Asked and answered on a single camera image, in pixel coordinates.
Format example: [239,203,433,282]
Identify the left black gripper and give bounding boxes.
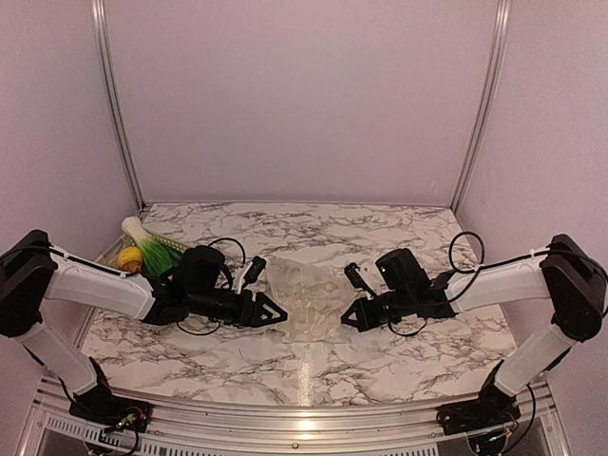
[187,288,288,329]

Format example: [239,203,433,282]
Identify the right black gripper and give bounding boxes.
[341,287,414,332]

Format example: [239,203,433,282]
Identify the clear polka dot zip bag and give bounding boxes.
[266,258,357,343]

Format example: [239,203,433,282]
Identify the fake green bok choy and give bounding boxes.
[122,217,182,276]

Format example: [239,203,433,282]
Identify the fake yellow lemon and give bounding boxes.
[117,246,143,270]

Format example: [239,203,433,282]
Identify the fake brown potato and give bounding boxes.
[123,261,143,274]

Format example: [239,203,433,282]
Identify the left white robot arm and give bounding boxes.
[1,230,288,423]

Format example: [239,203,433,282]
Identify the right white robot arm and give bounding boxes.
[341,235,607,426]

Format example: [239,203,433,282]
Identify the pale green plastic basket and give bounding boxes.
[96,232,192,277]

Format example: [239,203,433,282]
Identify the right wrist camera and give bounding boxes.
[344,262,377,298]

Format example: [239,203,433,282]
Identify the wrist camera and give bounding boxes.
[344,262,377,298]
[233,256,267,294]

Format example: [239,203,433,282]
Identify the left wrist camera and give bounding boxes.
[233,256,267,294]

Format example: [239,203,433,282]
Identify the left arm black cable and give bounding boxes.
[175,237,248,336]

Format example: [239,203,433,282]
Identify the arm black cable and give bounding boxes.
[175,237,248,336]
[387,231,552,428]

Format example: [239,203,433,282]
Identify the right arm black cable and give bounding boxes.
[387,231,552,428]

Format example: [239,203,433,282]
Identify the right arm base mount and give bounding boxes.
[436,372,522,435]

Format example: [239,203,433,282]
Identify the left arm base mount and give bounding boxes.
[69,372,152,433]

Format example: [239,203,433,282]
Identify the front aluminium table rail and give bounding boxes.
[28,377,571,456]

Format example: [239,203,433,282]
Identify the right aluminium frame post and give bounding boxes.
[450,0,512,215]

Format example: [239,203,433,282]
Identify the aluminium frame post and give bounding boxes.
[91,0,146,214]
[450,0,512,215]

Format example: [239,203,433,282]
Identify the left aluminium frame post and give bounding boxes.
[91,0,146,214]

